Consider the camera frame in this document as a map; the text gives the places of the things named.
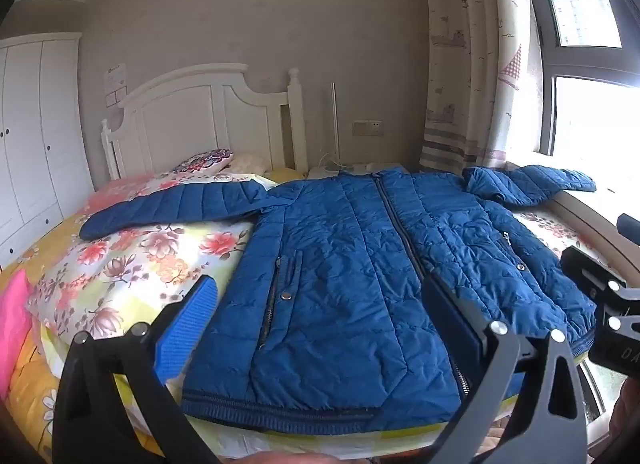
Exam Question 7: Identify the paper wall notice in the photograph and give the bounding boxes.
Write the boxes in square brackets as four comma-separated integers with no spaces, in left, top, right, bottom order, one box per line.
[104,63,128,108]

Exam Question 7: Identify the person's right forearm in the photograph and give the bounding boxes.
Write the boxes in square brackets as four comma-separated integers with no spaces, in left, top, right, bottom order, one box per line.
[606,383,640,464]

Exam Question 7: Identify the beige wall socket plate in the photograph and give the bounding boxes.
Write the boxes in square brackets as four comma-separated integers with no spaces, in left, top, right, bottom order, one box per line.
[352,119,385,137]

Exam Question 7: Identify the printed curtain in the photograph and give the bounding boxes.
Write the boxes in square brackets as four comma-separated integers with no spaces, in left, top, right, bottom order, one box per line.
[420,0,544,175]

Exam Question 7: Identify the floral bed quilt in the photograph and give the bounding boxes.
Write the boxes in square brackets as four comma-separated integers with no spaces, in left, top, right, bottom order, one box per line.
[25,169,601,462]

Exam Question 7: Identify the blue quilted jacket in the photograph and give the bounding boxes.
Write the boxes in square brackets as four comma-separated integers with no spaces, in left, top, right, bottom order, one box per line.
[79,164,598,432]

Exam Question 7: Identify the cream fluffy pillow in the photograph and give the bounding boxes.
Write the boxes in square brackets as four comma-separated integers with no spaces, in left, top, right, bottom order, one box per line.
[227,153,271,175]

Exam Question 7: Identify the white wooden headboard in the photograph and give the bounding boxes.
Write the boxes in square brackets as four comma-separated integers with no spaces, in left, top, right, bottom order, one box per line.
[100,63,308,180]

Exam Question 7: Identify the window sill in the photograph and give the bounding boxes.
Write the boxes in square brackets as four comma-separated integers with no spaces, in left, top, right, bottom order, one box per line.
[505,159,640,290]

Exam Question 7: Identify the white wardrobe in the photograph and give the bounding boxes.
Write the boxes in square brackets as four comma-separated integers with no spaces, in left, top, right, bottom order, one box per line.
[0,33,96,270]

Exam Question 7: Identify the white cable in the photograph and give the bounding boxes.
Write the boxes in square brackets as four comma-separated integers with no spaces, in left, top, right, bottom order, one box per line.
[320,153,363,171]

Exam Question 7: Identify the yellow bed sheet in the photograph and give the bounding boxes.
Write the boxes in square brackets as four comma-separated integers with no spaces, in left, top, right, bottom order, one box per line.
[0,209,168,464]

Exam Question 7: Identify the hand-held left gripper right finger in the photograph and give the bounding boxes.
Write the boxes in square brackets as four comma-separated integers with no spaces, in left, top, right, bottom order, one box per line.
[421,277,588,464]

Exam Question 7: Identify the pink cloth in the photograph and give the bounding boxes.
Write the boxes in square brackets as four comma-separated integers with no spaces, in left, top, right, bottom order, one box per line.
[0,269,34,397]

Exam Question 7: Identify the yellow pillow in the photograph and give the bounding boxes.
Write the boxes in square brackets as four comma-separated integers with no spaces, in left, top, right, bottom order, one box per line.
[264,167,308,183]

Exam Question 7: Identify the patterned pillow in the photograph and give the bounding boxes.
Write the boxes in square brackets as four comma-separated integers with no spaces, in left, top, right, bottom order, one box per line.
[172,148,234,174]

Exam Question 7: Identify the window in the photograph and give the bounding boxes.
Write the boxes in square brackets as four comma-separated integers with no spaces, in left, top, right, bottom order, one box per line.
[520,0,640,205]

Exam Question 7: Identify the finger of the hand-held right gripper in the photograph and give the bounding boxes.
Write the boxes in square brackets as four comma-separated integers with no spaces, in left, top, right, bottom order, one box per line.
[559,245,629,311]
[617,213,640,246]

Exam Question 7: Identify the white nightstand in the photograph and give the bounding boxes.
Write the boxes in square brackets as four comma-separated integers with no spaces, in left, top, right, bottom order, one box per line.
[306,161,407,180]

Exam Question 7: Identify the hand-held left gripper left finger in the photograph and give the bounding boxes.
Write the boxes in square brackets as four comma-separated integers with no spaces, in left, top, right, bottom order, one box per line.
[52,274,221,464]

